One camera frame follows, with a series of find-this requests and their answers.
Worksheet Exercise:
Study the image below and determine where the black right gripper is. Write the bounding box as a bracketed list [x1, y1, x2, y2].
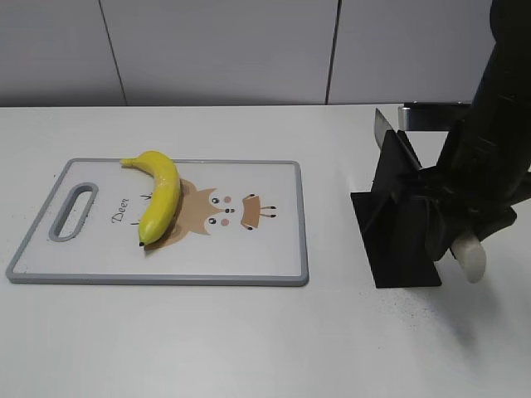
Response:
[408, 119, 530, 261]

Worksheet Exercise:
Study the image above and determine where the white handled kitchen knife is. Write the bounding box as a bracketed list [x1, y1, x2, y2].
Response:
[373, 108, 486, 284]

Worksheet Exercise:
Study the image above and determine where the yellow plastic banana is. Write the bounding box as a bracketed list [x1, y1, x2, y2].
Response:
[119, 151, 181, 247]

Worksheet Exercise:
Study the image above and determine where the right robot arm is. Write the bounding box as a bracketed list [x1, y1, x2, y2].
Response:
[409, 1, 530, 261]

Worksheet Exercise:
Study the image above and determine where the black knife stand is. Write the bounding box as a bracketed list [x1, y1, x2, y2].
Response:
[350, 130, 441, 289]

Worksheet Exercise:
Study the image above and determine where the white deer cutting board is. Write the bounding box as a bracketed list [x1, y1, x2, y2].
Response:
[6, 158, 309, 287]

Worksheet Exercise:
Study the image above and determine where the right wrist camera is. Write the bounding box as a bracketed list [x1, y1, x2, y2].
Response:
[398, 101, 470, 132]

